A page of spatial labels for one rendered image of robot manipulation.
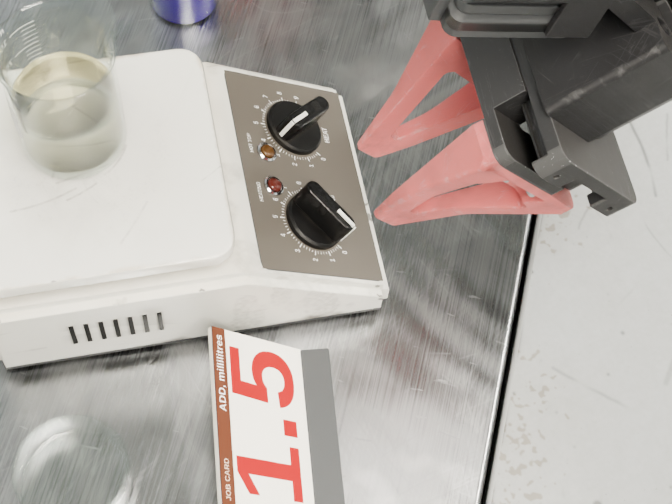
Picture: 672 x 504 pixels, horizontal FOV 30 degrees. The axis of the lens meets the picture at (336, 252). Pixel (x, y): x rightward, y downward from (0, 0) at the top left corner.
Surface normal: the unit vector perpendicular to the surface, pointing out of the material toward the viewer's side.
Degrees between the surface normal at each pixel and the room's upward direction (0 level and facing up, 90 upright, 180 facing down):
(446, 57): 88
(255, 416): 40
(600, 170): 49
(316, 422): 0
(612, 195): 90
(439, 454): 0
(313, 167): 30
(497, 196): 20
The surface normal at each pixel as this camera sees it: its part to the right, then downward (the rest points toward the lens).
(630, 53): -0.61, -0.24
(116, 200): 0.06, -0.46
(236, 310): 0.20, 0.88
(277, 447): 0.69, -0.39
